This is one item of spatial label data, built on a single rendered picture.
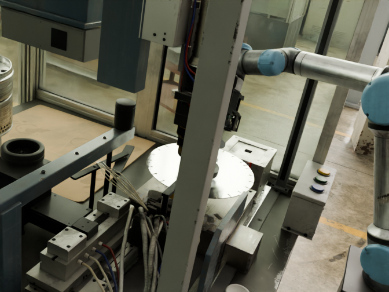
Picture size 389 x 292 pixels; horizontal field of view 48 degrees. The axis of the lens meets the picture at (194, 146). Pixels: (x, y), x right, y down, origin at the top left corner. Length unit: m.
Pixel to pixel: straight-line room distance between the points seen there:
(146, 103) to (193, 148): 1.34
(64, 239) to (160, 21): 0.54
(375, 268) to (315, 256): 1.55
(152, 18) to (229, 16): 0.51
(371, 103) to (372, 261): 0.40
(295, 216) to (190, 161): 0.97
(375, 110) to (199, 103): 0.66
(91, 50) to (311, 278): 1.84
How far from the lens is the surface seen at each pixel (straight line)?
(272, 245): 1.44
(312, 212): 1.48
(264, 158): 1.61
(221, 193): 1.23
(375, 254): 1.23
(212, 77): 0.51
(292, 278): 2.56
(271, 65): 1.29
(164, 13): 0.98
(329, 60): 1.36
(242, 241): 1.29
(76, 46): 1.20
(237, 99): 1.34
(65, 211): 1.29
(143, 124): 1.92
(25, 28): 1.30
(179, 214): 0.60
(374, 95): 1.12
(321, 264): 2.74
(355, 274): 1.47
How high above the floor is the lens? 1.58
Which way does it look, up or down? 25 degrees down
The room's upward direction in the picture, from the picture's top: 11 degrees clockwise
